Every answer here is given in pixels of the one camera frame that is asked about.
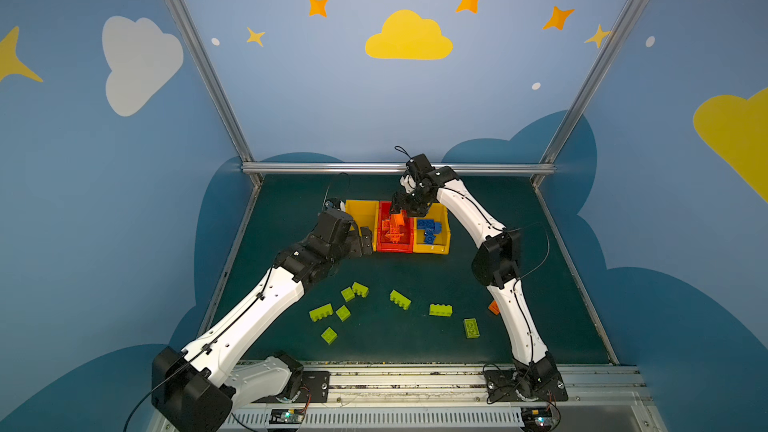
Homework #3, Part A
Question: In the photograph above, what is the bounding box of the large blue lego brick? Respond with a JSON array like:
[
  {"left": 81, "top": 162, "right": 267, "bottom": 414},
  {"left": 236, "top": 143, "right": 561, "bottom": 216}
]
[{"left": 417, "top": 219, "right": 442, "bottom": 236}]

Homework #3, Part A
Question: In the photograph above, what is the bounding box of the orange square lego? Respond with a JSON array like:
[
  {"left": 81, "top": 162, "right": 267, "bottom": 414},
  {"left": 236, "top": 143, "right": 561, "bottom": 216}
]
[{"left": 488, "top": 301, "right": 500, "bottom": 315}]

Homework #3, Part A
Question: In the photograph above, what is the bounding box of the orange lego plane piece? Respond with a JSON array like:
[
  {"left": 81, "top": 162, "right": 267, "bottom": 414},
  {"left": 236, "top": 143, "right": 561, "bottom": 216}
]
[{"left": 380, "top": 211, "right": 412, "bottom": 249}]

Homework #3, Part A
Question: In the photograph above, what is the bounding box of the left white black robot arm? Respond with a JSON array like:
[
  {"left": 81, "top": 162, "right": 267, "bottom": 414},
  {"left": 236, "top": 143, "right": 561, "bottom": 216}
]
[{"left": 151, "top": 222, "right": 373, "bottom": 431}]

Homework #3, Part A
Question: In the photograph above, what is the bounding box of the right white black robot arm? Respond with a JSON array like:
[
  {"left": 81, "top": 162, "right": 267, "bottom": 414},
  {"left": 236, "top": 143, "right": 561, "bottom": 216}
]
[{"left": 392, "top": 155, "right": 568, "bottom": 401}]

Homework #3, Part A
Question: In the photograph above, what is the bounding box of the red middle bin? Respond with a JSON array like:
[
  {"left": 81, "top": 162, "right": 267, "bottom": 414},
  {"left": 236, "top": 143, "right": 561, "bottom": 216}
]
[{"left": 375, "top": 201, "right": 415, "bottom": 253}]

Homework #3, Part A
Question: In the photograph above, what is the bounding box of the left yellow bin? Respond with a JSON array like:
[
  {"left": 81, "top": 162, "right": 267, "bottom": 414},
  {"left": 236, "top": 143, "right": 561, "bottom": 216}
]
[{"left": 345, "top": 199, "right": 380, "bottom": 252}]

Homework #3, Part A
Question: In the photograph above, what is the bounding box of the yellow bin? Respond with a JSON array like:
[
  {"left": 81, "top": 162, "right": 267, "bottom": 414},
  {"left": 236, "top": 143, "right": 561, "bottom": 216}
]
[
  {"left": 412, "top": 203, "right": 451, "bottom": 255},
  {"left": 345, "top": 199, "right": 380, "bottom": 252}
]

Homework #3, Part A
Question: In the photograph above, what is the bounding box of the right yellow bin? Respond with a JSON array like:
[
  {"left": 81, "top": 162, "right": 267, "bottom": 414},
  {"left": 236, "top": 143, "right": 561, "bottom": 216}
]
[{"left": 412, "top": 203, "right": 451, "bottom": 255}]

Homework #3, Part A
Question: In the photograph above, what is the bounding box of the green lego beside orange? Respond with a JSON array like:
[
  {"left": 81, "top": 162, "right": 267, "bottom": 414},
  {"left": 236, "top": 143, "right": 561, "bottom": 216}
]
[{"left": 352, "top": 282, "right": 369, "bottom": 298}]

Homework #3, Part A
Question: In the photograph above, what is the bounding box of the green small lego upper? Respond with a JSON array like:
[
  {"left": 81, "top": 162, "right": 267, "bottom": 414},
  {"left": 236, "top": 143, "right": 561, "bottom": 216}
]
[{"left": 341, "top": 287, "right": 356, "bottom": 302}]

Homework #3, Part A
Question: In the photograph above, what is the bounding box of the green small lego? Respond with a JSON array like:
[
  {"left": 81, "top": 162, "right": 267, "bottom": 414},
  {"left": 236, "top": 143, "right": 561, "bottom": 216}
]
[
  {"left": 335, "top": 305, "right": 351, "bottom": 322},
  {"left": 321, "top": 327, "right": 338, "bottom": 345},
  {"left": 341, "top": 287, "right": 356, "bottom": 302}
]

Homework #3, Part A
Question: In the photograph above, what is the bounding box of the green small lego middle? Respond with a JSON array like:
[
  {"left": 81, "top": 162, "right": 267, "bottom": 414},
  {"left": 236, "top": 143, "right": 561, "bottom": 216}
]
[{"left": 335, "top": 305, "right": 351, "bottom": 322}]

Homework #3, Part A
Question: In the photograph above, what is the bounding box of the green long lego centre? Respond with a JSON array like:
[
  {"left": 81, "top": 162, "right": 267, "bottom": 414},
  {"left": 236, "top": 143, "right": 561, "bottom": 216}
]
[{"left": 389, "top": 290, "right": 412, "bottom": 310}]

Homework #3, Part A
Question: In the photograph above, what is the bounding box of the green lego far left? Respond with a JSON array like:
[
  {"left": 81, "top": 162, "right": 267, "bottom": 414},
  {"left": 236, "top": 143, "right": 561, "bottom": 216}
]
[{"left": 309, "top": 303, "right": 334, "bottom": 322}]

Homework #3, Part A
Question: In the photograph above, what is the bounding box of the green small lego bottom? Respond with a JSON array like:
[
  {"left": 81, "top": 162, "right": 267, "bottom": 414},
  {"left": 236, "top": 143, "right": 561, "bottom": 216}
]
[{"left": 321, "top": 327, "right": 338, "bottom": 345}]

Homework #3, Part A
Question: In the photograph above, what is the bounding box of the green lego flat centre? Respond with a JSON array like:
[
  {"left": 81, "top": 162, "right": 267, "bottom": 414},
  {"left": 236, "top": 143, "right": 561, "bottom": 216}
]
[{"left": 429, "top": 304, "right": 453, "bottom": 317}]

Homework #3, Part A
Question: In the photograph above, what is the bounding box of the green lego upside down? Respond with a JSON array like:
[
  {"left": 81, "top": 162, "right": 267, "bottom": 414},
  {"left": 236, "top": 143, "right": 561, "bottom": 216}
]
[{"left": 463, "top": 318, "right": 480, "bottom": 339}]

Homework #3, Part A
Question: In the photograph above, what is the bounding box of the left controller board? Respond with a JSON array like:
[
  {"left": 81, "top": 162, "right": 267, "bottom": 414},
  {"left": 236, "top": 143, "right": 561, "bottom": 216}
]
[{"left": 268, "top": 409, "right": 305, "bottom": 426}]

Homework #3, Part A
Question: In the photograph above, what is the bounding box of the controller board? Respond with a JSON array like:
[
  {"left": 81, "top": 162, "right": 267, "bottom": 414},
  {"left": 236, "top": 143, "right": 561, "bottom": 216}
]
[
  {"left": 520, "top": 407, "right": 555, "bottom": 432},
  {"left": 268, "top": 409, "right": 305, "bottom": 426}
]

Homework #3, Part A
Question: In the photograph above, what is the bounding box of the right controller board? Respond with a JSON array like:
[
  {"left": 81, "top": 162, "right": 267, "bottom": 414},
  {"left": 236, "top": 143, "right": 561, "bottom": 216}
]
[{"left": 520, "top": 407, "right": 555, "bottom": 432}]

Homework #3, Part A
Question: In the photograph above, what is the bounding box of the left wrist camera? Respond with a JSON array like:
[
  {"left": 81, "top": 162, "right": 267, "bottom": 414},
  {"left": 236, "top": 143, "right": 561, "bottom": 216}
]
[{"left": 313, "top": 209, "right": 354, "bottom": 245}]

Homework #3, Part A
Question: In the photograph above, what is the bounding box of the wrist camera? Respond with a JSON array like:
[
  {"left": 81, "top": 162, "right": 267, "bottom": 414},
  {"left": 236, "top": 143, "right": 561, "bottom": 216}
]
[
  {"left": 313, "top": 209, "right": 354, "bottom": 245},
  {"left": 400, "top": 154, "right": 435, "bottom": 194}
]

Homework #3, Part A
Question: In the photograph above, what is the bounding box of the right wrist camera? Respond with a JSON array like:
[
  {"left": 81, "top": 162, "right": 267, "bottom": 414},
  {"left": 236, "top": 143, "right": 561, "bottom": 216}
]
[{"left": 400, "top": 154, "right": 435, "bottom": 194}]

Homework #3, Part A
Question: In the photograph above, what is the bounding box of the horizontal aluminium frame bar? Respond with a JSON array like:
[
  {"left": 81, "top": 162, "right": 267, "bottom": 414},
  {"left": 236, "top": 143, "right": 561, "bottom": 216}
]
[{"left": 241, "top": 161, "right": 556, "bottom": 176}]

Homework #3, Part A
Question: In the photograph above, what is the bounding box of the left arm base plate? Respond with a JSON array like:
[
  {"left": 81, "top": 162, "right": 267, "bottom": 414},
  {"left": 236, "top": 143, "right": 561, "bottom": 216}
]
[{"left": 287, "top": 370, "right": 330, "bottom": 404}]

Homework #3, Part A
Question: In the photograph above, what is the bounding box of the front aluminium rail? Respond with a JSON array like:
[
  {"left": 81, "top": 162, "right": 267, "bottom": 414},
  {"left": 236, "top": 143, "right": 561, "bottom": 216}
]
[{"left": 146, "top": 362, "right": 668, "bottom": 432}]

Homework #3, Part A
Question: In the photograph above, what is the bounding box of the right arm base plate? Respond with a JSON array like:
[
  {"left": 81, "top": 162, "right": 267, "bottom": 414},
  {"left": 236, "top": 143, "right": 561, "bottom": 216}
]
[{"left": 483, "top": 369, "right": 569, "bottom": 404}]

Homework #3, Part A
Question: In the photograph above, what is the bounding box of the left aluminium frame post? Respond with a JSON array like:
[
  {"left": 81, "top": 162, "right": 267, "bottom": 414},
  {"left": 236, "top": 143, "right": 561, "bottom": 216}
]
[{"left": 164, "top": 0, "right": 253, "bottom": 166}]

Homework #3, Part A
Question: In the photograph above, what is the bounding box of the aluminium frame post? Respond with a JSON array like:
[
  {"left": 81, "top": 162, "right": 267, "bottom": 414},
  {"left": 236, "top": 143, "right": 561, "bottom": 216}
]
[
  {"left": 164, "top": 0, "right": 253, "bottom": 166},
  {"left": 539, "top": 0, "right": 650, "bottom": 172}
]

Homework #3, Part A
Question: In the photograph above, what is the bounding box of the right aluminium frame post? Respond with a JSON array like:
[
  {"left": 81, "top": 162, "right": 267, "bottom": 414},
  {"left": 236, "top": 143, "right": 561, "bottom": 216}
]
[{"left": 539, "top": 0, "right": 650, "bottom": 172}]

